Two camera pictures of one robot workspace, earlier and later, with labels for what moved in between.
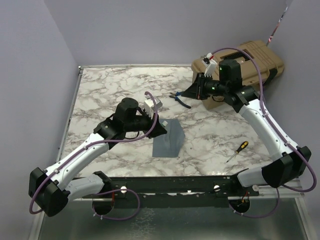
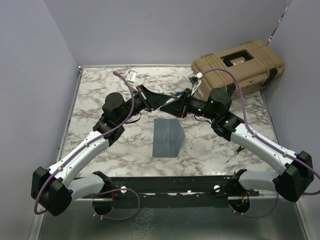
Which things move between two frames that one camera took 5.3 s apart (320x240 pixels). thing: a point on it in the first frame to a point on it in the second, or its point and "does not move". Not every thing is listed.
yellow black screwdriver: (243, 145) does not move
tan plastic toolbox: (261, 63) does not move
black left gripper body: (141, 123) to (138, 105)
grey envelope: (168, 145) does not move
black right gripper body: (211, 87) to (199, 107)
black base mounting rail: (176, 192) does not move
